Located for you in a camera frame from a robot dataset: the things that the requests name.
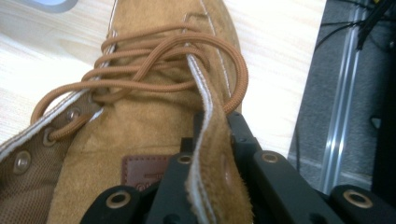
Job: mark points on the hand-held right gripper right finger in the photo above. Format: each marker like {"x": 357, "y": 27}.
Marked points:
{"x": 274, "y": 186}

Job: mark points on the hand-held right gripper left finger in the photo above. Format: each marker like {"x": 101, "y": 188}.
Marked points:
{"x": 174, "y": 189}

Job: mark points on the tan suede lace-up boot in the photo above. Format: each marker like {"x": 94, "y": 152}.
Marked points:
{"x": 140, "y": 124}

